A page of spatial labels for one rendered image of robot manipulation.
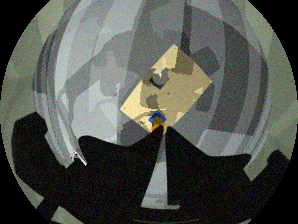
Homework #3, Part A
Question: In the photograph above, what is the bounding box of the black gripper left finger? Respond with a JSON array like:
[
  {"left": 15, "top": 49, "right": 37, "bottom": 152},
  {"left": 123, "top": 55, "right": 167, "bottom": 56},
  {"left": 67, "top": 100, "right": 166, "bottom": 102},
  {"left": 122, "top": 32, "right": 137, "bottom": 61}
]
[{"left": 78, "top": 125, "right": 165, "bottom": 201}]

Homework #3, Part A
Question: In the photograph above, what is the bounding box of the pale yellow plate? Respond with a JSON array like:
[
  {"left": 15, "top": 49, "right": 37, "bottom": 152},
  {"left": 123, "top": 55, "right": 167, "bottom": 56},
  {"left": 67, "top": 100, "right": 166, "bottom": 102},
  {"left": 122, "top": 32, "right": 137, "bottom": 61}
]
[{"left": 120, "top": 44, "right": 212, "bottom": 133}]

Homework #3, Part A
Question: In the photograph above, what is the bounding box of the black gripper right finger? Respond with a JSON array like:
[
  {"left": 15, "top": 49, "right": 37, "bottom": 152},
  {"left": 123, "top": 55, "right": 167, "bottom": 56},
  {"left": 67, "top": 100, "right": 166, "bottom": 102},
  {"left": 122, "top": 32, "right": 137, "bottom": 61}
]
[{"left": 165, "top": 127, "right": 251, "bottom": 205}]

